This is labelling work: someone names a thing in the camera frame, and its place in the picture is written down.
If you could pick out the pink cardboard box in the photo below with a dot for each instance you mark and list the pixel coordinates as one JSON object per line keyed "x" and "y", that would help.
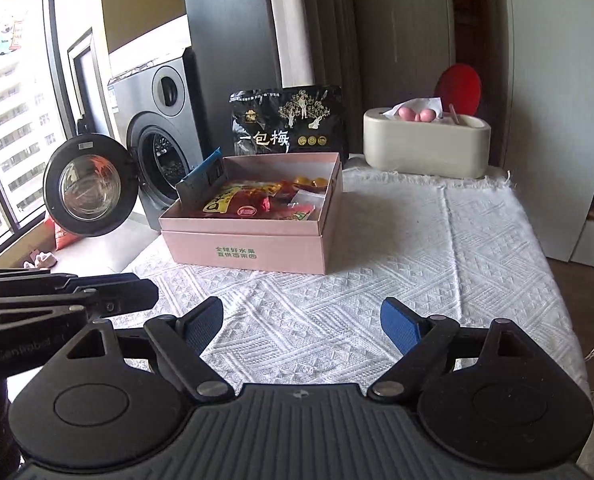
{"x": 247, "y": 250}

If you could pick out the round washing machine door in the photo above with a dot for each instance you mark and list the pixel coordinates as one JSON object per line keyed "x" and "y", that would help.
{"x": 89, "y": 185}

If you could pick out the red packet with yellow label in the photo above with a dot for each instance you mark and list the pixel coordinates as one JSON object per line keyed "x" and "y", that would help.
{"x": 232, "y": 201}

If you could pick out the grey washing machine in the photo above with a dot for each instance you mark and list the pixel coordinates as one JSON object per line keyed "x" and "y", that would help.
{"x": 162, "y": 110}

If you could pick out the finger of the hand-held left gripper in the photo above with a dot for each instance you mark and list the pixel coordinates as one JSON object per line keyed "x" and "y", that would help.
{"x": 52, "y": 310}
{"x": 122, "y": 285}

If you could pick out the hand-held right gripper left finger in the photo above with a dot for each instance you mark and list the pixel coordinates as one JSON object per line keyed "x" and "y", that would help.
{"x": 202, "y": 327}

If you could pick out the black plum snack bag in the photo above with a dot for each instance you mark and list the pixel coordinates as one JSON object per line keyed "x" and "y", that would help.
{"x": 287, "y": 120}

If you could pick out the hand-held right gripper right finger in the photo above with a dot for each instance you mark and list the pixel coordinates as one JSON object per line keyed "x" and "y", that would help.
{"x": 401, "y": 327}

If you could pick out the red table tennis paddle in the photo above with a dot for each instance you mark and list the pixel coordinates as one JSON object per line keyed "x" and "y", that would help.
{"x": 459, "y": 85}

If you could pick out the small yellow candy packet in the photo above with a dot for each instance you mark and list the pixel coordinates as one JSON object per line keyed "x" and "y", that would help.
{"x": 312, "y": 180}

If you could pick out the cream tissue box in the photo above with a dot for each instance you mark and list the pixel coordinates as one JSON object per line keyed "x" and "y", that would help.
{"x": 427, "y": 150}

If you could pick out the pink rounded toy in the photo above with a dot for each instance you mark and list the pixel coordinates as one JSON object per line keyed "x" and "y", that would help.
{"x": 417, "y": 114}

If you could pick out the white wardrobe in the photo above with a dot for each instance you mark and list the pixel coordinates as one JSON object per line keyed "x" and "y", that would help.
{"x": 552, "y": 85}

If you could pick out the grey curtain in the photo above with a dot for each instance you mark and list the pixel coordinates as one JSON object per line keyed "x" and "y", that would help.
{"x": 334, "y": 35}

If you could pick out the dark tall panel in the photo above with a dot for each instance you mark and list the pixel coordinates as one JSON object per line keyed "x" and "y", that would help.
{"x": 227, "y": 25}

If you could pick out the white woven tablecloth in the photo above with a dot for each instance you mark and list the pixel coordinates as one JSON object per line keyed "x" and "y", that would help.
{"x": 352, "y": 310}

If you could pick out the white tissue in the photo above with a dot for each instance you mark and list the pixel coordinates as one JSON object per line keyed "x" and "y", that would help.
{"x": 392, "y": 109}

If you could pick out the clear brown cookie packet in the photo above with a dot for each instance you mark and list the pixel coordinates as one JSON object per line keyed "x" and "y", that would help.
{"x": 309, "y": 196}

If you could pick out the thin stick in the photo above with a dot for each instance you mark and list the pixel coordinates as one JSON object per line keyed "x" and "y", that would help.
{"x": 454, "y": 114}

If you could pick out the cartoon window sticker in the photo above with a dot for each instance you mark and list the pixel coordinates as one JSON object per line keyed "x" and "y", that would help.
{"x": 4, "y": 40}

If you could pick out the white curtain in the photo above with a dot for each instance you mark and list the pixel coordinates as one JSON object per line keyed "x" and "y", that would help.
{"x": 289, "y": 20}

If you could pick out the orange bag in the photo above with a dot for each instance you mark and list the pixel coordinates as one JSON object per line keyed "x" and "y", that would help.
{"x": 67, "y": 236}

